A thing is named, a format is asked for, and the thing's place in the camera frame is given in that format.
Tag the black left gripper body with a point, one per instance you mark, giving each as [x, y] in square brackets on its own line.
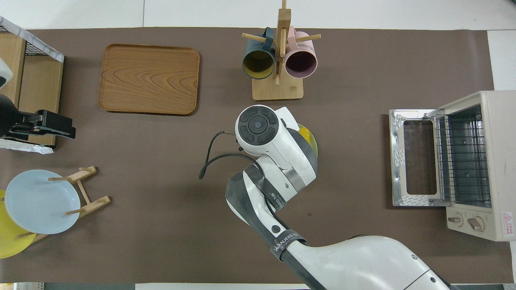
[28, 123]

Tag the yellow corn cob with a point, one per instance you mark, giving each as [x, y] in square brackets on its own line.
[304, 133]

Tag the light green plate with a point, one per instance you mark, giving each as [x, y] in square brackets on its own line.
[313, 148]

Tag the beige toaster oven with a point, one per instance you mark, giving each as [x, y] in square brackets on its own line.
[500, 161]

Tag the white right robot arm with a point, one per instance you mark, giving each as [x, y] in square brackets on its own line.
[363, 262]

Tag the wooden shelf box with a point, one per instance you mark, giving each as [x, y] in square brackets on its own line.
[28, 148]

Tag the wooden stepped shelf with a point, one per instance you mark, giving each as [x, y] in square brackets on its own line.
[40, 88]

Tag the white rounded device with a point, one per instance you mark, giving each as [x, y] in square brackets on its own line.
[5, 74]

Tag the wooden plate rack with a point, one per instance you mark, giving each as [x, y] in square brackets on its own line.
[90, 204]

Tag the light blue plate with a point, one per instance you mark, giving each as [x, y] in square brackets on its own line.
[40, 205]

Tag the brown wooden tray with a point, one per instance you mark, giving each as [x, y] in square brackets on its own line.
[149, 80]

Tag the brown table mat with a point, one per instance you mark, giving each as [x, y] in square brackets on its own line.
[161, 201]

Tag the yellow plate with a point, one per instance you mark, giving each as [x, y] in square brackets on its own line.
[10, 243]

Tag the dark blue mug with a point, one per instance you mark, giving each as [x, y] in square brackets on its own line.
[258, 62]

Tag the wooden mug tree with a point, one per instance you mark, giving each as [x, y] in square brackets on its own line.
[278, 90]

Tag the pink mug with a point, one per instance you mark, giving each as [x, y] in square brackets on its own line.
[301, 60]

